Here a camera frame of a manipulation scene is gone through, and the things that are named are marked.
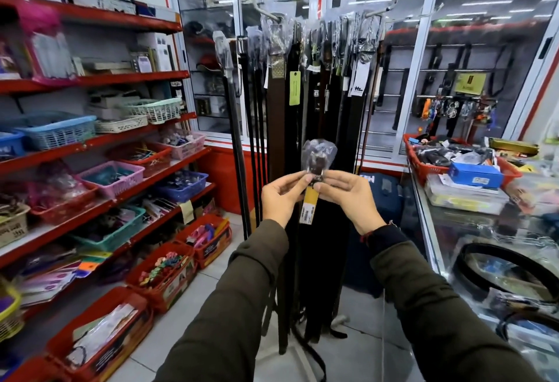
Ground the pink plastic packet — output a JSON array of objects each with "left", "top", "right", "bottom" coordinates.
[{"left": 17, "top": 2, "right": 77, "bottom": 86}]

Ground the red thread bracelet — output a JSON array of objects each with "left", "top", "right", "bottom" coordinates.
[{"left": 360, "top": 220, "right": 396, "bottom": 244}]

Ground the large red counter basket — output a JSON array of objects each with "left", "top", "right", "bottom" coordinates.
[{"left": 403, "top": 134, "right": 522, "bottom": 187}]

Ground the yellow metal tin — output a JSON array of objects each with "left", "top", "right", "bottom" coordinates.
[{"left": 488, "top": 137, "right": 540, "bottom": 156}]

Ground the row of hanging belts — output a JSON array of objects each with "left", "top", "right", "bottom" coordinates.
[{"left": 214, "top": 13, "right": 387, "bottom": 352}]

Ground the pink basket with teal lining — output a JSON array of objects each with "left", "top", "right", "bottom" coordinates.
[{"left": 75, "top": 160, "right": 146, "bottom": 200}]

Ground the large blue plastic basket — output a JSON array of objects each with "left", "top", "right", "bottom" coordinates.
[{"left": 13, "top": 111, "right": 98, "bottom": 151}]

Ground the glass display cabinet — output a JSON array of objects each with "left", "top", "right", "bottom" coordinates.
[{"left": 164, "top": 0, "right": 559, "bottom": 168}]

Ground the red plastic basket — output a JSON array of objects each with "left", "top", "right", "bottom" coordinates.
[
  {"left": 109, "top": 144, "right": 172, "bottom": 177},
  {"left": 28, "top": 181, "right": 99, "bottom": 225}
]

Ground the yellow price tag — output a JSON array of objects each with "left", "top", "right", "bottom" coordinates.
[{"left": 299, "top": 185, "right": 319, "bottom": 225}]

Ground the plastic-wrapped dark belt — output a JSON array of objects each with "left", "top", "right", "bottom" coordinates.
[{"left": 300, "top": 138, "right": 338, "bottom": 186}]

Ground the white plastic basket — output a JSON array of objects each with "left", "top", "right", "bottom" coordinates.
[{"left": 94, "top": 116, "right": 149, "bottom": 134}]

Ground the pale green plastic basket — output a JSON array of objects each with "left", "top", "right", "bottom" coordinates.
[{"left": 120, "top": 98, "right": 182, "bottom": 125}]

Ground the glass display counter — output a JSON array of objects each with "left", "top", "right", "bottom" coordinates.
[{"left": 408, "top": 168, "right": 559, "bottom": 382}]

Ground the person's left hand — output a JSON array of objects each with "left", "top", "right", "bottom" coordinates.
[{"left": 261, "top": 171, "right": 316, "bottom": 229}]

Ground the person's right hand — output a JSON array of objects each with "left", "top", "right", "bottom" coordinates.
[{"left": 314, "top": 170, "right": 387, "bottom": 236}]

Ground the beige plastic basket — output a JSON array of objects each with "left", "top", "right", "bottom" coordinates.
[{"left": 0, "top": 203, "right": 31, "bottom": 248}]

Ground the red shelf unit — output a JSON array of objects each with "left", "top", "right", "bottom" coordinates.
[{"left": 0, "top": 0, "right": 217, "bottom": 321}]

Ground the white cardboard box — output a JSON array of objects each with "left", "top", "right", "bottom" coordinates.
[{"left": 137, "top": 33, "right": 173, "bottom": 72}]

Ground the dark blue suitcase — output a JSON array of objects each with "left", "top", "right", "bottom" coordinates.
[{"left": 345, "top": 172, "right": 404, "bottom": 295}]

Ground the person's right forearm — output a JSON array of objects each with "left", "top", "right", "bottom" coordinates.
[{"left": 362, "top": 225, "right": 542, "bottom": 382}]

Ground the metal belt rack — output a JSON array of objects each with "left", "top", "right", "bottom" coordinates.
[{"left": 251, "top": 0, "right": 444, "bottom": 24}]

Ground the small blue plastic basket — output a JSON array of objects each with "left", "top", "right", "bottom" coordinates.
[{"left": 0, "top": 130, "right": 26, "bottom": 160}]

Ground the yellow plastic basket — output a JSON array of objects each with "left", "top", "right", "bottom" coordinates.
[{"left": 0, "top": 279, "right": 22, "bottom": 343}]

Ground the dark blue plastic basket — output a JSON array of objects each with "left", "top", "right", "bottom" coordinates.
[{"left": 155, "top": 171, "right": 209, "bottom": 203}]

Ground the blue cardboard box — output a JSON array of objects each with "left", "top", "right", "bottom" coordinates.
[{"left": 448, "top": 161, "right": 504, "bottom": 189}]

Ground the coiled black belt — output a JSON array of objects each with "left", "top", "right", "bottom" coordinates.
[
  {"left": 450, "top": 242, "right": 559, "bottom": 304},
  {"left": 498, "top": 310, "right": 559, "bottom": 343}
]

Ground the pink plastic basket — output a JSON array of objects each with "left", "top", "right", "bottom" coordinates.
[{"left": 151, "top": 131, "right": 206, "bottom": 161}]

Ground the white paper tag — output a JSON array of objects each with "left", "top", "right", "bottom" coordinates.
[{"left": 351, "top": 61, "right": 371, "bottom": 97}]

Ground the person's left forearm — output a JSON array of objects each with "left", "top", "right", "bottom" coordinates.
[{"left": 155, "top": 219, "right": 290, "bottom": 382}]

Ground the clear plastic container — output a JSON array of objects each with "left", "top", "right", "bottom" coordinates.
[{"left": 424, "top": 174, "right": 511, "bottom": 216}]

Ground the red floor crate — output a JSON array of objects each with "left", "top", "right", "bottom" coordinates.
[
  {"left": 175, "top": 214, "right": 233, "bottom": 270},
  {"left": 126, "top": 241, "right": 198, "bottom": 313},
  {"left": 46, "top": 287, "right": 154, "bottom": 382}
]

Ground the bunch of hanging keychains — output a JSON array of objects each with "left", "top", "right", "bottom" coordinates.
[{"left": 419, "top": 97, "right": 498, "bottom": 127}]

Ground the teal plastic basket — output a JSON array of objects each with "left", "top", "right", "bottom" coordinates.
[{"left": 72, "top": 206, "right": 147, "bottom": 252}]

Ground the yellow sign card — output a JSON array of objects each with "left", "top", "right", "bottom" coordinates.
[{"left": 454, "top": 73, "right": 487, "bottom": 95}]

